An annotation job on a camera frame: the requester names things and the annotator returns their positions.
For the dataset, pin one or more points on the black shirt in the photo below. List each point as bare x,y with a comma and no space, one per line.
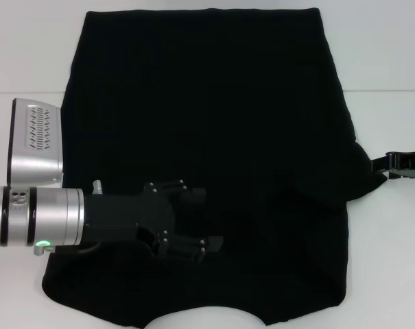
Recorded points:
210,103

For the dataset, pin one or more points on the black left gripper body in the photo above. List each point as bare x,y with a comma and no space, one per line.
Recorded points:
125,216

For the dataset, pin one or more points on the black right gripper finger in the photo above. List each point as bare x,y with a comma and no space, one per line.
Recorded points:
380,164

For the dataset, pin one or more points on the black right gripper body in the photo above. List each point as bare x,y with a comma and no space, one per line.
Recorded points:
407,161

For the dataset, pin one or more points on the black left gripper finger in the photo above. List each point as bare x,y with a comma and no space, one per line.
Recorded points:
197,198
214,243

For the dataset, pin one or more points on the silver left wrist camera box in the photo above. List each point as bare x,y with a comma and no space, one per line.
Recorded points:
35,168

